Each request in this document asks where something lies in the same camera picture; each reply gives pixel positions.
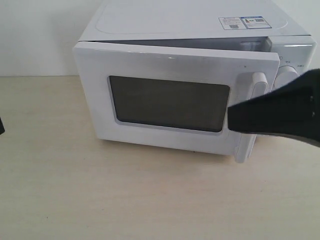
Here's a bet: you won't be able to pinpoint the white microwave door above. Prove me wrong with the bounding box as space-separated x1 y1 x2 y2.
73 41 280 163

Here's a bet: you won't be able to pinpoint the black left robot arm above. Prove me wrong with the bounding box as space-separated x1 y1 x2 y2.
0 118 5 135

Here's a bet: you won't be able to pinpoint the white upper microwave knob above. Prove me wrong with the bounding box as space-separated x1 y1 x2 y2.
273 65 299 89

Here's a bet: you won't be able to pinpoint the white microwave oven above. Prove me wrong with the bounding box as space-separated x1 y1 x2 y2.
76 0 317 75

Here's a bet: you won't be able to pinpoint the blue white label sticker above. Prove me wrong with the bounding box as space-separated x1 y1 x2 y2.
218 16 272 30

